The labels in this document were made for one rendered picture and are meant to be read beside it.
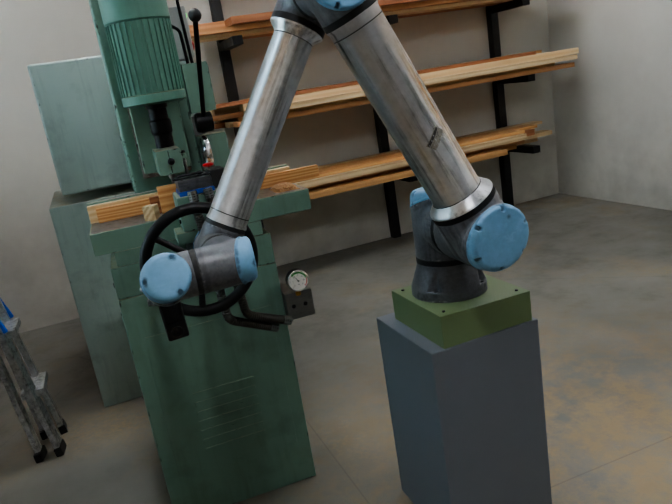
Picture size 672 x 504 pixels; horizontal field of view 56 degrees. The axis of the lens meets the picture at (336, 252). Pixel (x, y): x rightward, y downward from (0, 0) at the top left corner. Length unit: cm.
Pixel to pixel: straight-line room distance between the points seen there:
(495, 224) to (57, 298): 333
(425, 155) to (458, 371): 53
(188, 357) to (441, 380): 73
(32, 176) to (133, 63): 242
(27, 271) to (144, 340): 248
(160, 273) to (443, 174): 59
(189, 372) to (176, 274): 72
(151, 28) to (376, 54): 77
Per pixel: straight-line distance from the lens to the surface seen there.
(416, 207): 155
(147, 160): 200
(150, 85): 182
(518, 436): 174
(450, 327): 151
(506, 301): 158
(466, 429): 163
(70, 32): 418
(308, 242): 448
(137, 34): 183
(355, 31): 126
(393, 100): 128
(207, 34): 378
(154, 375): 188
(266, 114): 134
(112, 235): 177
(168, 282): 120
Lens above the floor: 119
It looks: 15 degrees down
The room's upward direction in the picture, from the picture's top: 9 degrees counter-clockwise
